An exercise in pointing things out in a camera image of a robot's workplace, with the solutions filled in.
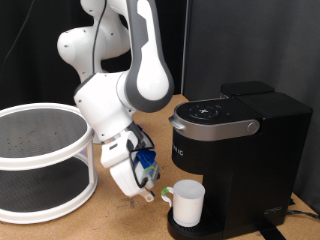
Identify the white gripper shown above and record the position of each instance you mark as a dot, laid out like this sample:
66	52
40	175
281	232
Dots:
125	178

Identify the white mug with green tape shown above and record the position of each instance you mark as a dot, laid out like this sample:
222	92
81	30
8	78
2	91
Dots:
188	203

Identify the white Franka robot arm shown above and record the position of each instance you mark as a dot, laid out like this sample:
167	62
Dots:
110	100

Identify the black Keurig coffee machine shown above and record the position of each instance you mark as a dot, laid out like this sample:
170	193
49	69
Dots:
253	150

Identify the black coffee pod machine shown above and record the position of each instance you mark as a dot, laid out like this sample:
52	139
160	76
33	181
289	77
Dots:
250	33

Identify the white two-tier round turntable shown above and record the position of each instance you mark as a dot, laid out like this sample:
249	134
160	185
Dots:
33	146

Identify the black fabric curtain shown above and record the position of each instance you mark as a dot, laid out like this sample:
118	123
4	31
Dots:
33	50

